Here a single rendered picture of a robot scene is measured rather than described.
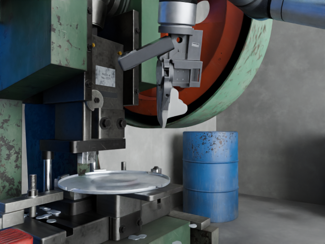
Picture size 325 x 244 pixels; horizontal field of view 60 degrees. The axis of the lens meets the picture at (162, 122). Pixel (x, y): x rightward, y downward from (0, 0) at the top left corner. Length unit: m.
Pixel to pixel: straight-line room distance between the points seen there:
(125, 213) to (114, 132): 0.21
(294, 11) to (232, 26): 0.43
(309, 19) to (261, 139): 3.48
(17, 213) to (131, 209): 0.26
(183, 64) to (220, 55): 0.42
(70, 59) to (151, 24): 0.34
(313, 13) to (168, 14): 0.25
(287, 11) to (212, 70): 0.45
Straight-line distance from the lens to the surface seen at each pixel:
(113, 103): 0.82
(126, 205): 0.74
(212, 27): 1.06
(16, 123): 0.94
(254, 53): 0.99
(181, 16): 0.56
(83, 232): 0.71
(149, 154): 2.92
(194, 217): 0.94
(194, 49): 0.59
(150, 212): 0.87
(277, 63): 4.04
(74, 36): 0.70
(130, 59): 0.56
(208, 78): 0.98
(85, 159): 0.84
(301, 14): 0.58
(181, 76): 0.58
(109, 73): 0.82
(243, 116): 4.09
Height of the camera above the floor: 0.93
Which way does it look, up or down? 1 degrees up
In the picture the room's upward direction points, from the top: straight up
